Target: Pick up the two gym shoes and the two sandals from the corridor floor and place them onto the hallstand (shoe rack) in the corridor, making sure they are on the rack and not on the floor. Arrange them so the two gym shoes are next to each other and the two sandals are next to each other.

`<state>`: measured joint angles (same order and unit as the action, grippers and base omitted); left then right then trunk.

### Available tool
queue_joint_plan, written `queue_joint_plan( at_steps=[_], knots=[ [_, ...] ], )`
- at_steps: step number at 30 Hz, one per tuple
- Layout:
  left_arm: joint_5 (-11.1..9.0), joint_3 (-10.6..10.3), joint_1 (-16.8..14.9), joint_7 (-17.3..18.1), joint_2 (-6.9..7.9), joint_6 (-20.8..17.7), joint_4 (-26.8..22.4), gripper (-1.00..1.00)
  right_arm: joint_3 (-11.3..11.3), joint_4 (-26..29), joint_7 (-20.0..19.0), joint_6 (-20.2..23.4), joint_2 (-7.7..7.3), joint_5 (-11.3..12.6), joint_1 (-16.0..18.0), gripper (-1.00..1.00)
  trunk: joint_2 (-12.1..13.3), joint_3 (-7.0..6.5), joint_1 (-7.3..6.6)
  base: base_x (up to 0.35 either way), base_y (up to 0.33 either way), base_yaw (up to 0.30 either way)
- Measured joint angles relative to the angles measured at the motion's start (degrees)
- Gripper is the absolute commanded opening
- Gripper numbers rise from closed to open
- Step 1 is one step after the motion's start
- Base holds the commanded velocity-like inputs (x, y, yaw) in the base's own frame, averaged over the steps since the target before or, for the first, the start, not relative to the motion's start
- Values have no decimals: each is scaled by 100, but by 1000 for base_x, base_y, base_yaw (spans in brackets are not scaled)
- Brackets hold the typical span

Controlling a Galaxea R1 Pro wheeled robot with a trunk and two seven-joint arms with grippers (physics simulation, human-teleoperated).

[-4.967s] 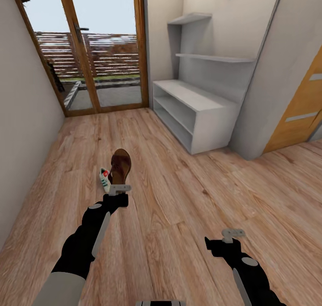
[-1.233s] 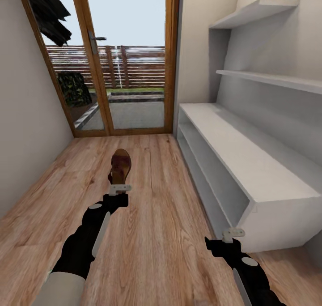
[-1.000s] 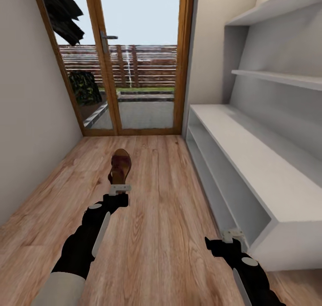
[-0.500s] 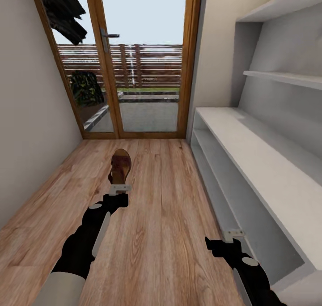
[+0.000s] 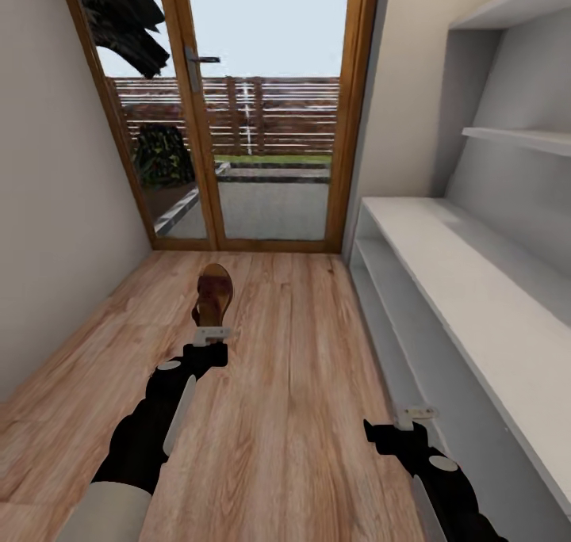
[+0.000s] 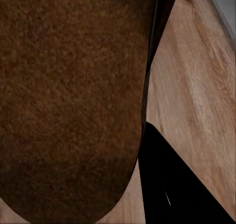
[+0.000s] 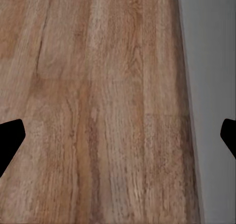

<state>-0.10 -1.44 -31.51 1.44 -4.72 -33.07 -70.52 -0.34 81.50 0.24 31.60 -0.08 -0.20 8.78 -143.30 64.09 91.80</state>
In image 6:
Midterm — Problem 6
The sandal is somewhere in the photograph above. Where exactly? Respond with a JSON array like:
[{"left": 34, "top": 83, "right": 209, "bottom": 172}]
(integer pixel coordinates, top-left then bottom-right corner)
[{"left": 0, "top": 0, "right": 176, "bottom": 224}]

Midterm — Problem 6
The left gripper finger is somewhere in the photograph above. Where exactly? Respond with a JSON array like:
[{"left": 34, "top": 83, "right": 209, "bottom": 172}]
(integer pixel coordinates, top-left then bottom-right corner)
[{"left": 138, "top": 122, "right": 236, "bottom": 224}]

